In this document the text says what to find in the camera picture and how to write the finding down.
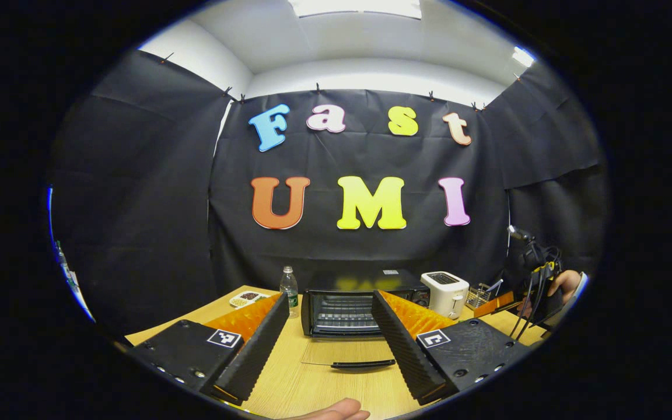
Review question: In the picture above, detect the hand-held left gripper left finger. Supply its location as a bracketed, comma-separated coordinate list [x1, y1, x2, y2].
[131, 292, 291, 406]

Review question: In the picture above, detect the black electric oven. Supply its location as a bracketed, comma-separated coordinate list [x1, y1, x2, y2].
[300, 269, 431, 370]

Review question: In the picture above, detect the white toaster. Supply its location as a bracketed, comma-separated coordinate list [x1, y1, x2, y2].
[421, 271, 470, 320]

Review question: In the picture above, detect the clear plastic bottle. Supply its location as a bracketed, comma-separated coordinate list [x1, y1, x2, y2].
[280, 266, 300, 319]

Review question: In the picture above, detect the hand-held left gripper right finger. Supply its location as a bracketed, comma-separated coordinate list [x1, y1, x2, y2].
[371, 290, 532, 406]

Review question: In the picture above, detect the white plate with snacks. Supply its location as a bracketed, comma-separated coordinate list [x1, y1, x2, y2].
[229, 290, 270, 309]

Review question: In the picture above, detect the wire mesh holder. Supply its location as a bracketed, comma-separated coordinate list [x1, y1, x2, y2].
[465, 283, 493, 310]

